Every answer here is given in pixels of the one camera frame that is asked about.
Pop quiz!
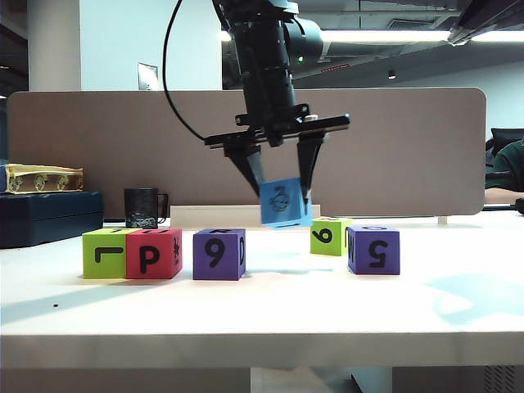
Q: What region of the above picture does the ceiling light strip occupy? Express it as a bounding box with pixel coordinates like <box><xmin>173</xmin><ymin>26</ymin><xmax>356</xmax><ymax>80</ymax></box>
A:
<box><xmin>220</xmin><ymin>30</ymin><xmax>524</xmax><ymax>43</ymax></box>

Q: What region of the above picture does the bare person forearm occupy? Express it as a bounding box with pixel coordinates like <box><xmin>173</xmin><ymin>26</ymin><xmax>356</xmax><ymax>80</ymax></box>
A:
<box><xmin>484</xmin><ymin>187</ymin><xmax>524</xmax><ymax>202</ymax></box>

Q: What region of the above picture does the black office chair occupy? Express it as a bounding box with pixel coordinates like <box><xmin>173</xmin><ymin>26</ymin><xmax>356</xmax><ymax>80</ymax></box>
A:
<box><xmin>490</xmin><ymin>128</ymin><xmax>524</xmax><ymax>145</ymax></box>

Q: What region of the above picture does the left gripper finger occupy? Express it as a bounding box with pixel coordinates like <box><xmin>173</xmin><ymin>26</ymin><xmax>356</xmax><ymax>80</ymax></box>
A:
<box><xmin>224</xmin><ymin>142</ymin><xmax>266</xmax><ymax>198</ymax></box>
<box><xmin>296</xmin><ymin>133</ymin><xmax>329</xmax><ymax>206</ymax></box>

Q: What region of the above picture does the under-table vent grille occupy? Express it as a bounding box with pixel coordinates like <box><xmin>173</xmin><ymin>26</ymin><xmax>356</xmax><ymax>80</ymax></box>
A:
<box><xmin>482</xmin><ymin>365</ymin><xmax>518</xmax><ymax>393</ymax></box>

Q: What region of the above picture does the yellow patterned box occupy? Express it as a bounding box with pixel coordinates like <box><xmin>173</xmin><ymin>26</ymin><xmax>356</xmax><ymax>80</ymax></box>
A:
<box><xmin>5</xmin><ymin>163</ymin><xmax>86</xmax><ymax>195</ymax></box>

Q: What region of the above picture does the lime green block with L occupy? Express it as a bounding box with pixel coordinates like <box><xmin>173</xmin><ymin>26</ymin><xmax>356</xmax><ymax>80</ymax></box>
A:
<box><xmin>81</xmin><ymin>228</ymin><xmax>129</xmax><ymax>281</ymax></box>

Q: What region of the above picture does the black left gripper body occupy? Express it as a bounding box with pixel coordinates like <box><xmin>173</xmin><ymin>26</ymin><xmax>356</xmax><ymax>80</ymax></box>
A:
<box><xmin>204</xmin><ymin>104</ymin><xmax>351</xmax><ymax>159</ymax></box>

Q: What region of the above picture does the purple block with 5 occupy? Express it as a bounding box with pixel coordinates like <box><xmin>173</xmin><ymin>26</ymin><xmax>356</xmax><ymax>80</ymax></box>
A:
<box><xmin>346</xmin><ymin>224</ymin><xmax>401</xmax><ymax>276</ymax></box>

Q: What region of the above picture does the framed wall sign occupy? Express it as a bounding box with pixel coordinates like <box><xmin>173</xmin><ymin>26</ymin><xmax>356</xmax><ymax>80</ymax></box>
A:
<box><xmin>137</xmin><ymin>62</ymin><xmax>160</xmax><ymax>93</ymax></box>

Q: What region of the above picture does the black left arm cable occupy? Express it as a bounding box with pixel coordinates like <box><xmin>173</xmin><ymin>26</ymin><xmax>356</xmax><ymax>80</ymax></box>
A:
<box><xmin>163</xmin><ymin>0</ymin><xmax>206</xmax><ymax>142</ymax></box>

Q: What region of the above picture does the lime green block with 6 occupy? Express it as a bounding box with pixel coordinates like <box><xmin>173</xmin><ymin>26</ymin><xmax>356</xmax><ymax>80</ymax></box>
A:
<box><xmin>309</xmin><ymin>216</ymin><xmax>354</xmax><ymax>258</ymax></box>

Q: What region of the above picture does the white under-table column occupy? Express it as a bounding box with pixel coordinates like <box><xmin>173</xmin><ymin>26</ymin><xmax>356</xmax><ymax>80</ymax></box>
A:
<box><xmin>250</xmin><ymin>366</ymin><xmax>394</xmax><ymax>393</ymax></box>

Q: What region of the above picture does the black mug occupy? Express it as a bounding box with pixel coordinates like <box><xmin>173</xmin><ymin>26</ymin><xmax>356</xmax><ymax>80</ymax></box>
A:
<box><xmin>124</xmin><ymin>187</ymin><xmax>170</xmax><ymax>229</ymax></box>

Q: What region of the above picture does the blue block with fish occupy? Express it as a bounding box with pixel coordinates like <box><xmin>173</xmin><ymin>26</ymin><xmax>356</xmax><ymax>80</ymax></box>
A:
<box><xmin>259</xmin><ymin>177</ymin><xmax>314</xmax><ymax>229</ymax></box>

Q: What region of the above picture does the brown desk divider panel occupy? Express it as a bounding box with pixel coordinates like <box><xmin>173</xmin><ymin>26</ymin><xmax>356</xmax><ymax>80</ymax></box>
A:
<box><xmin>7</xmin><ymin>87</ymin><xmax>487</xmax><ymax>219</ymax></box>

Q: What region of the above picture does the dark blue case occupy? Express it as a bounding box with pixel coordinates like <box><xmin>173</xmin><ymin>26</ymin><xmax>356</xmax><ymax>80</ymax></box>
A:
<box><xmin>0</xmin><ymin>190</ymin><xmax>105</xmax><ymax>250</ymax></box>

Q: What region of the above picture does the purple block with 9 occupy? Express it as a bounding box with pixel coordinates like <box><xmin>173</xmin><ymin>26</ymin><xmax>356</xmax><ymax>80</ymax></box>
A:
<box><xmin>192</xmin><ymin>228</ymin><xmax>247</xmax><ymax>282</ymax></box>

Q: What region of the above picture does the person in green shirt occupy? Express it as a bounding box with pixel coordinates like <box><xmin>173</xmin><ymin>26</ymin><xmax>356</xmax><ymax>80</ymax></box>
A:
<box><xmin>486</xmin><ymin>138</ymin><xmax>524</xmax><ymax>190</ymax></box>

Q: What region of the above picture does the red block with P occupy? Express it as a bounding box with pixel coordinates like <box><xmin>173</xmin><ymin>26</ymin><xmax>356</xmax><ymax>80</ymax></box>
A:
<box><xmin>124</xmin><ymin>228</ymin><xmax>183</xmax><ymax>281</ymax></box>

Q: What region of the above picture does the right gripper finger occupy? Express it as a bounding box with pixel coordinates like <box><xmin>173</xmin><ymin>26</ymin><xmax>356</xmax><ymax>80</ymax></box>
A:
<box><xmin>447</xmin><ymin>0</ymin><xmax>524</xmax><ymax>39</ymax></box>
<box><xmin>447</xmin><ymin>6</ymin><xmax>524</xmax><ymax>47</ymax></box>

